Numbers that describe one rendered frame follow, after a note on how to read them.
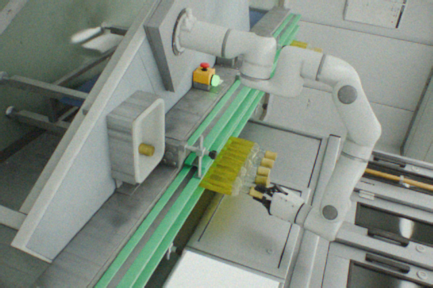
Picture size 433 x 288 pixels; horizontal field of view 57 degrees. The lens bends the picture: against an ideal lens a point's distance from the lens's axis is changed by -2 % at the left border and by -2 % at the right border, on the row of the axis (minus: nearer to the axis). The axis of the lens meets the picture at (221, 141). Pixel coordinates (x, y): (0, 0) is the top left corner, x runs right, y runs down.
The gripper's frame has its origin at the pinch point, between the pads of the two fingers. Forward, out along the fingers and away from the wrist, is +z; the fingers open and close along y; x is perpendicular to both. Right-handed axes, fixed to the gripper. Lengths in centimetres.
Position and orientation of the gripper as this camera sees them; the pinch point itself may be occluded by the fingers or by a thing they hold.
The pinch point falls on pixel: (260, 193)
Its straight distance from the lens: 139.9
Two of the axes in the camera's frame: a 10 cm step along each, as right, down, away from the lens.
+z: -8.2, -3.8, 4.4
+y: 0.8, -8.3, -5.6
